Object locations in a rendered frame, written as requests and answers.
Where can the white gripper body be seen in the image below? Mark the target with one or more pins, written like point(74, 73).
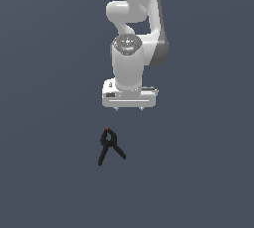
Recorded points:
point(129, 98)

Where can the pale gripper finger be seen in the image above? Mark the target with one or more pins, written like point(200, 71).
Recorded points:
point(116, 108)
point(141, 108)

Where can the black spring clamp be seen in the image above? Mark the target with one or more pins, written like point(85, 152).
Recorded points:
point(109, 144)

